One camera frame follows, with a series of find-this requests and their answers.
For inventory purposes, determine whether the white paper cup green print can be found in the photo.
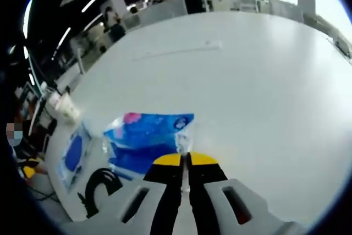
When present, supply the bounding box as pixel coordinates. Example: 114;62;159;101
53;93;80;125

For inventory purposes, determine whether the black cable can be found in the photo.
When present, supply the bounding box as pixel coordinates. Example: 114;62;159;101
77;167;123;219

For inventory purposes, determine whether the white mesh office chair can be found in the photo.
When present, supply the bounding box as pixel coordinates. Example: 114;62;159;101
241;0;260;13

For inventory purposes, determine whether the white table socket strip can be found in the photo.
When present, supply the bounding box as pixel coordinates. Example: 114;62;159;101
133;41;223;62

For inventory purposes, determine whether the grey desk partition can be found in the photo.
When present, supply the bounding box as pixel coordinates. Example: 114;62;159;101
120;0;188;30

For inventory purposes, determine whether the clear packet with blue cloth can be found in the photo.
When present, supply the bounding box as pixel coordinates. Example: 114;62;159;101
56;124;93;193

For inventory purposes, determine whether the blue pink tissue packet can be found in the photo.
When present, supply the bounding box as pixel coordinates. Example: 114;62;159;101
103;112;197;194

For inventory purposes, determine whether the white table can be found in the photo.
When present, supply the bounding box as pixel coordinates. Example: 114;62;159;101
41;10;352;235

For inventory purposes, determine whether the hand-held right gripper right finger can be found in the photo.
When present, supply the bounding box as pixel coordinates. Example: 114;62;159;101
188;151;306;235

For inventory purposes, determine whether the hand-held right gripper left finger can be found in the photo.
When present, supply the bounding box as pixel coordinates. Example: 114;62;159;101
64;153;184;235

